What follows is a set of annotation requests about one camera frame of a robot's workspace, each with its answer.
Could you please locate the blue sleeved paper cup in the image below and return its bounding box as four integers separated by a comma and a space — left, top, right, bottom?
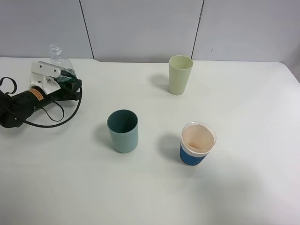
180, 121, 217, 166

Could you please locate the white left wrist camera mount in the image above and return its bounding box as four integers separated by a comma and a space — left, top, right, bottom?
29, 61, 62, 95

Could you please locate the pale green plastic cup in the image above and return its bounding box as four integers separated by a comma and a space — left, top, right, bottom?
169, 55, 194, 95

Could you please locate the black left camera cable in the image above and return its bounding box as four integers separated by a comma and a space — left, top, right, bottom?
0, 69, 83, 128

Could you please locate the clear bottle with green label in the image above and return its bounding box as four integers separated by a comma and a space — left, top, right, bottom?
49, 44, 75, 76

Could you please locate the teal plastic cup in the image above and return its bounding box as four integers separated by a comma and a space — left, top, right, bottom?
107, 109, 138, 153

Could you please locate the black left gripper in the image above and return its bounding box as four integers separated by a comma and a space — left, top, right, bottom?
14, 79, 82, 113

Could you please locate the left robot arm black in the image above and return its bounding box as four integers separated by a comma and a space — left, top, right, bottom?
0, 77, 83, 128

